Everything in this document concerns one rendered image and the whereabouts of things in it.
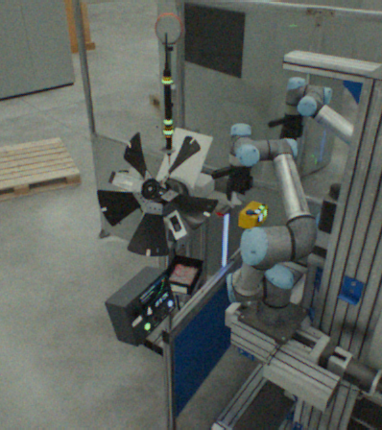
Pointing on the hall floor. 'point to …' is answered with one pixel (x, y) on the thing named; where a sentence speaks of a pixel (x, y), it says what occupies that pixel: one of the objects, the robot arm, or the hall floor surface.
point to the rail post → (170, 386)
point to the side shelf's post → (204, 250)
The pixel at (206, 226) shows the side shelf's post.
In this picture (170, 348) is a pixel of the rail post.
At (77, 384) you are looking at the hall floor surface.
